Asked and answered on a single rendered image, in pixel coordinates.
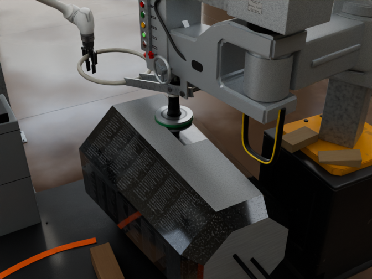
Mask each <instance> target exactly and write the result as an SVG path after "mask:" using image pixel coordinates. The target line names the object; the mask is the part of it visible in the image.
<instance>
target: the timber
mask: <svg viewBox="0 0 372 279"><path fill-rule="evenodd" d="M90 255H91V262H92V265H93V267H94V270H95V272H96V276H97V278H98V279H125V278H124V276H123V273H122V271H121V269H120V266H119V264H118V262H117V260H116V257H115V254H114V253H113V250H112V248H111V245H110V243H109V242H108V243H105V244H102V245H99V246H95V247H92V248H90Z"/></svg>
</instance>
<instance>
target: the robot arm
mask: <svg viewBox="0 0 372 279"><path fill-rule="evenodd" d="M36 1H38V2H40V3H43V4H45V5H47V6H50V7H53V8H55V9H57V10H59V11H60V12H62V14H63V17H64V18H65V19H67V20H68V21H69V22H70V23H73V24H74V25H76V26H77V27H78V29H79V30H80V36H81V41H82V45H83V46H82V47H81V50H82V56H84V55H86V54H89V55H90V58H91V62H92V64H91V68H92V74H94V73H96V64H98V63H97V51H94V40H95V36H94V28H95V24H94V16H93V14H92V11H91V9H89V8H85V7H84V8H79V7H78V6H75V5H73V4H68V5H67V4H64V3H62V2H60V1H58V0H36ZM85 62H86V69H87V71H90V70H91V68H90V61H89V59H86V60H85Z"/></svg>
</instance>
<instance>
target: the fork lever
mask: <svg viewBox="0 0 372 279"><path fill-rule="evenodd" d="M139 75H140V76H141V78H142V80H139V79H132V78H128V77H124V80H125V81H126V86H132V87H137V88H142V89H147V90H153V91H159V92H165V93H168V94H174V95H180V96H181V97H184V96H185V94H184V92H183V91H180V86H178V85H171V84H168V85H166V86H164V85H162V84H160V83H159V82H158V81H157V79H156V77H155V75H153V74H145V73H139ZM199 90H201V89H200V88H198V87H196V86H194V85H192V84H191V83H188V97H194V95H193V93H194V92H196V91H199ZM201 91H203V90H201Z"/></svg>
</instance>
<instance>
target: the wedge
mask: <svg viewBox="0 0 372 279"><path fill-rule="evenodd" d="M318 161H319V163H323V164H332V165H338V166H347V167H357V168H360V166H361V162H362V157H361V153H360V149H344V150H332V151H318Z"/></svg>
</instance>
